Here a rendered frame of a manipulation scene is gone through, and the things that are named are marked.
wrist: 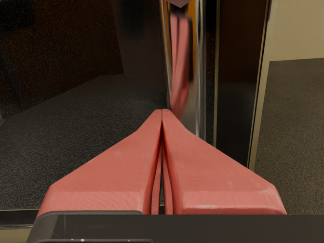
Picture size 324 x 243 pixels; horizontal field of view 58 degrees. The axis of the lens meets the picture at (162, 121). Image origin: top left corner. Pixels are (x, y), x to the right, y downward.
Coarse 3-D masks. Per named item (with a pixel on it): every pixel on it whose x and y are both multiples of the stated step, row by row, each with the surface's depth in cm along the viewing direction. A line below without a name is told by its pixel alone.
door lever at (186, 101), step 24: (168, 0) 10; (192, 0) 10; (168, 24) 10; (192, 24) 10; (168, 48) 11; (192, 48) 11; (168, 72) 12; (192, 72) 11; (168, 96) 12; (192, 96) 12; (192, 120) 13
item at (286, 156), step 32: (288, 64) 59; (320, 64) 57; (288, 96) 50; (320, 96) 49; (288, 128) 43; (320, 128) 42; (256, 160) 38; (288, 160) 38; (320, 160) 37; (288, 192) 34; (320, 192) 34
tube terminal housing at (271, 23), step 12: (276, 0) 15; (276, 12) 16; (264, 48) 17; (264, 60) 18; (264, 72) 18; (264, 84) 18; (252, 144) 22; (252, 156) 22; (252, 168) 23; (0, 240) 30; (12, 240) 30; (24, 240) 30
